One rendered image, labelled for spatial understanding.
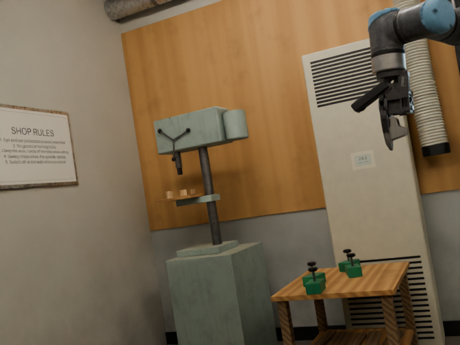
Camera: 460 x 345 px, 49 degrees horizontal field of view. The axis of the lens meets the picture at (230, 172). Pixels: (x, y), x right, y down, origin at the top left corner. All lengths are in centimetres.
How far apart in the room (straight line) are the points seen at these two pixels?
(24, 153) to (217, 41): 155
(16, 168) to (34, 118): 35
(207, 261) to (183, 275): 19
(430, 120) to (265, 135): 107
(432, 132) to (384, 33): 167
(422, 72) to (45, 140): 222
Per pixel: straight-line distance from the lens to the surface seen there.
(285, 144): 340
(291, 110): 340
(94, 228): 337
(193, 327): 309
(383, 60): 145
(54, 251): 309
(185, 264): 302
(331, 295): 237
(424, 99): 309
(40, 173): 306
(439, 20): 140
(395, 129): 144
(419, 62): 313
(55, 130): 322
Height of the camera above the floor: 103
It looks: 3 degrees up
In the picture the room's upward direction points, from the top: 9 degrees counter-clockwise
